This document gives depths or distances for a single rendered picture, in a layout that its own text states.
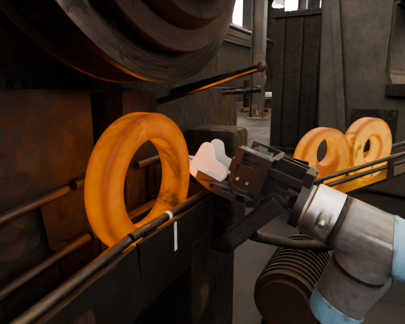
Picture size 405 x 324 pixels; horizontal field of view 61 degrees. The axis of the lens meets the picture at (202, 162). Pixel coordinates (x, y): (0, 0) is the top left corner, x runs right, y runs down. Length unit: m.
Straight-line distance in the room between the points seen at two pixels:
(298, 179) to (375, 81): 2.56
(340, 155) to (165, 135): 0.50
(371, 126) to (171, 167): 0.57
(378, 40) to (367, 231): 2.63
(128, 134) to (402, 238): 0.35
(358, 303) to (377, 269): 0.06
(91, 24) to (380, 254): 0.41
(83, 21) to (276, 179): 0.32
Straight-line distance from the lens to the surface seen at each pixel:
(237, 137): 0.61
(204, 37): 0.47
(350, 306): 0.54
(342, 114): 3.08
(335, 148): 0.85
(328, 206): 0.48
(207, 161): 0.53
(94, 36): 0.33
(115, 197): 0.40
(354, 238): 0.48
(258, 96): 9.31
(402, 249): 0.49
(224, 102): 0.82
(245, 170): 0.49
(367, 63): 3.05
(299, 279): 0.69
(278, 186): 0.50
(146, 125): 0.43
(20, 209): 0.39
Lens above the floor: 0.88
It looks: 13 degrees down
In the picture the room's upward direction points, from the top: straight up
